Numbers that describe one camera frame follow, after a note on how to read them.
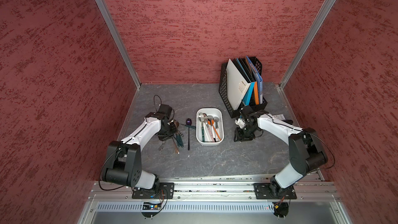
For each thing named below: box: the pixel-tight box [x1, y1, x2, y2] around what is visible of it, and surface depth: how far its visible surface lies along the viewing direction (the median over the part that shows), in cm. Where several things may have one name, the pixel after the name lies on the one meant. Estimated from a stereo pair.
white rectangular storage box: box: [195, 107, 225, 146], surface depth 96 cm
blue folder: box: [245, 55, 264, 105], surface depth 90 cm
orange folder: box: [253, 81, 260, 105], surface depth 94 cm
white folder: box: [225, 58, 252, 110], surface depth 89 cm
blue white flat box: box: [272, 114, 286, 121], surface depth 103 cm
